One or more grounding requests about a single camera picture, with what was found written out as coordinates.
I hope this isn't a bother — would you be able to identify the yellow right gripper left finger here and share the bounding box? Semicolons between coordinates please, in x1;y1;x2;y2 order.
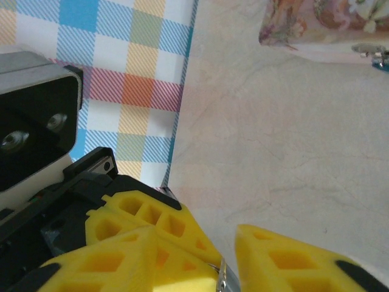
9;226;220;292

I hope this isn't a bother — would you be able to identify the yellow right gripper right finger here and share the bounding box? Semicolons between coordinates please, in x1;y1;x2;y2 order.
235;224;389;292

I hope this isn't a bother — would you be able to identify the silver padlock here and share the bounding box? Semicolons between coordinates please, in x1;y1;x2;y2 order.
216;257;241;292

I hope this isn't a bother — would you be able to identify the floral pattern box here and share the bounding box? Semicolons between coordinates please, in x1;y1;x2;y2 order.
258;0;389;64

